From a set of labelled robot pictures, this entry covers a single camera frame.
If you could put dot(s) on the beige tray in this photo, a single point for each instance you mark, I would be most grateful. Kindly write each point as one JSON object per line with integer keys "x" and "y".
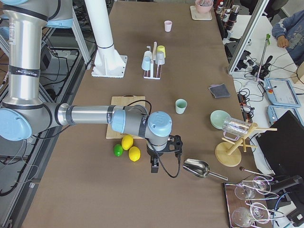
{"x": 195, "y": 15}

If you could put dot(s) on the metal rod with green clip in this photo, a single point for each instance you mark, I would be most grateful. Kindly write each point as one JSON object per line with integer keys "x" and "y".
{"x": 265, "y": 71}

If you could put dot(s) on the pink bowl with ice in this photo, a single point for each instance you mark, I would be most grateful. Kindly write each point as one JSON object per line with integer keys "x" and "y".
{"x": 203, "y": 6}

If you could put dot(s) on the clear glass mug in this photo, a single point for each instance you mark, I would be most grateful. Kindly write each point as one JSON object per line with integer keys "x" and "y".
{"x": 234, "y": 129}

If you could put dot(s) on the green lime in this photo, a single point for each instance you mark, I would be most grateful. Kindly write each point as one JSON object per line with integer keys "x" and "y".
{"x": 118, "y": 150}

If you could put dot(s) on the white cup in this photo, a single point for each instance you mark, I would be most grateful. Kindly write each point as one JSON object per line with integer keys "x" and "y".
{"x": 148, "y": 54}

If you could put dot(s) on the green bowl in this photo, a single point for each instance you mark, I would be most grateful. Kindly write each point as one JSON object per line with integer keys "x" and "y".
{"x": 218, "y": 117}

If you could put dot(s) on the teach pendant near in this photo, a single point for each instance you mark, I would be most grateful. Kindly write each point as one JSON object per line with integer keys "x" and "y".
{"x": 274, "y": 112}

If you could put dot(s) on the metal scoop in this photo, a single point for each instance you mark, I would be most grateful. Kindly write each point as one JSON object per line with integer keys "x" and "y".
{"x": 200, "y": 169}

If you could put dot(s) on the wine glass rack tray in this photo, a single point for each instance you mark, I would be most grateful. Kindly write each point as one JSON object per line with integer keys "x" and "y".
{"x": 233, "y": 202}

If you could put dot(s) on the grey cup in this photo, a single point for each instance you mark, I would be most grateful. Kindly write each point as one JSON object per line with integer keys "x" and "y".
{"x": 160, "y": 58}

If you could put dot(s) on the green cup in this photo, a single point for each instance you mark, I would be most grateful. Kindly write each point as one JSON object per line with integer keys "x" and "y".
{"x": 180, "y": 106}

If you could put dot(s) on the yellow cup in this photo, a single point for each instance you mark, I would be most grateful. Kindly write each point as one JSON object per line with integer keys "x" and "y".
{"x": 161, "y": 48}

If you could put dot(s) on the wooden mug tree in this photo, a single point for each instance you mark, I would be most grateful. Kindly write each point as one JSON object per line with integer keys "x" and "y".
{"x": 228, "y": 152}

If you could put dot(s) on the wine glass lower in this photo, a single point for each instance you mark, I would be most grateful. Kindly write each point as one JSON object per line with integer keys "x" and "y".
{"x": 251, "y": 217}

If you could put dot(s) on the grey folded cloth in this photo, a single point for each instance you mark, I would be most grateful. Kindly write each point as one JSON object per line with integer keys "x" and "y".
{"x": 219, "y": 91}

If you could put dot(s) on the wine glass upper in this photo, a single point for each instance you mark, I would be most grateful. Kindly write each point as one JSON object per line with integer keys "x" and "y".
{"x": 248, "y": 189}

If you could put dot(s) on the yellow lemon near board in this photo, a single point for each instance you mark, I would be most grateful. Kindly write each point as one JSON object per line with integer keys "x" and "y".
{"x": 127, "y": 142}

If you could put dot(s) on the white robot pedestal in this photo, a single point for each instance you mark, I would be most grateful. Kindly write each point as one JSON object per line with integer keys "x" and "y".
{"x": 108, "y": 62}

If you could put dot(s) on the aluminium frame post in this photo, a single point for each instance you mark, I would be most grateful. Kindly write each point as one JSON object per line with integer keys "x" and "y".
{"x": 258, "y": 11}

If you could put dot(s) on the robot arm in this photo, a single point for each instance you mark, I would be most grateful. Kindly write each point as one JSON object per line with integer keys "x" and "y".
{"x": 23, "y": 114}

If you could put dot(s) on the person in blue sweater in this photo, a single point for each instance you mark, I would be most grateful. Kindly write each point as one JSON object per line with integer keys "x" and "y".
{"x": 289, "y": 33}

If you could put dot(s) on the pink cup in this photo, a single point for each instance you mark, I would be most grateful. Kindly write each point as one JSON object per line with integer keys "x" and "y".
{"x": 167, "y": 25}

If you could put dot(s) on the white wire cup holder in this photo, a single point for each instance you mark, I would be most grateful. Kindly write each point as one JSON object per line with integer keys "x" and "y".
{"x": 156, "y": 70}

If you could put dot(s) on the black laptop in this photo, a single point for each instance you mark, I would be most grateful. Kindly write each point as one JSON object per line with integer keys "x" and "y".
{"x": 284, "y": 148}

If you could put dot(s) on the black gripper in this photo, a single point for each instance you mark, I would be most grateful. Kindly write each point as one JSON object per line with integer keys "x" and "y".
{"x": 152, "y": 153}

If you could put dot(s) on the teach pendant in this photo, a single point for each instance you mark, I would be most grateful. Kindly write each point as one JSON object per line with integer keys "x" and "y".
{"x": 280, "y": 92}
{"x": 274, "y": 112}

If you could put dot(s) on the yellow lemon front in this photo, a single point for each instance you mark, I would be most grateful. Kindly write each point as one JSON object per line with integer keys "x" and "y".
{"x": 134, "y": 154}

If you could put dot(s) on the wooden cutting board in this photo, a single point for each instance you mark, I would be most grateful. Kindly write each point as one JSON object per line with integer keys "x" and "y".
{"x": 121, "y": 101}

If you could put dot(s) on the teach pendant far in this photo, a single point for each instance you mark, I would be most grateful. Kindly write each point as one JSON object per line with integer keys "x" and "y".
{"x": 280, "y": 92}

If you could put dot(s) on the blue cup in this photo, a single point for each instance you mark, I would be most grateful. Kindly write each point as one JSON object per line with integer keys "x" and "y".
{"x": 146, "y": 63}

